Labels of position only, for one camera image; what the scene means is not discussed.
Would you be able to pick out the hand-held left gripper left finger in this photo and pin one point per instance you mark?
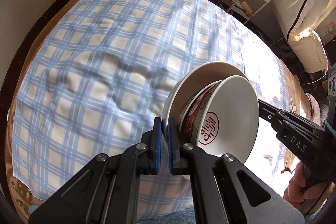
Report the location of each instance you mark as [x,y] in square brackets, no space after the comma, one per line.
[157,150]

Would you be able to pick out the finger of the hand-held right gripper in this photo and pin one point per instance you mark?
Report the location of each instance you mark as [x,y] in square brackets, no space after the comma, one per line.
[270,112]

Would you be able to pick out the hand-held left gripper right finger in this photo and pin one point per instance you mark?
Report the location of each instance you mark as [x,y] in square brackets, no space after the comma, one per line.
[172,150]

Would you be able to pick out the small red stamped bowl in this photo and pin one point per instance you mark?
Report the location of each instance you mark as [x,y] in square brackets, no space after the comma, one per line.
[231,113]

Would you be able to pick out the large white bowl orange print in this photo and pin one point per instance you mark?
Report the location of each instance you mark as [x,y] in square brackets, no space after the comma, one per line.
[183,85]

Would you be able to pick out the person's right hand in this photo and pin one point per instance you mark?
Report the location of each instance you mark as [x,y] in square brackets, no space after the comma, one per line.
[294,184]

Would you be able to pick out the cream cushion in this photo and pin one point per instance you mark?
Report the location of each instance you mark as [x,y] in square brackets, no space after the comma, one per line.
[309,53]

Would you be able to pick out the blue plaid cloth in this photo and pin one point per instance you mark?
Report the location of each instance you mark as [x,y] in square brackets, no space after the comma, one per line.
[92,29]

